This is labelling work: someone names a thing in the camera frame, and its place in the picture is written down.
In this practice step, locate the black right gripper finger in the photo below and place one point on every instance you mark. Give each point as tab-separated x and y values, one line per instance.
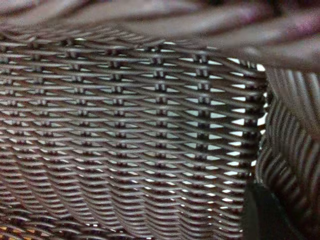
265	217

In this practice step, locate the dark brown wicker basket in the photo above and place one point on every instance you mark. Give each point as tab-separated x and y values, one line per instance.
125	112

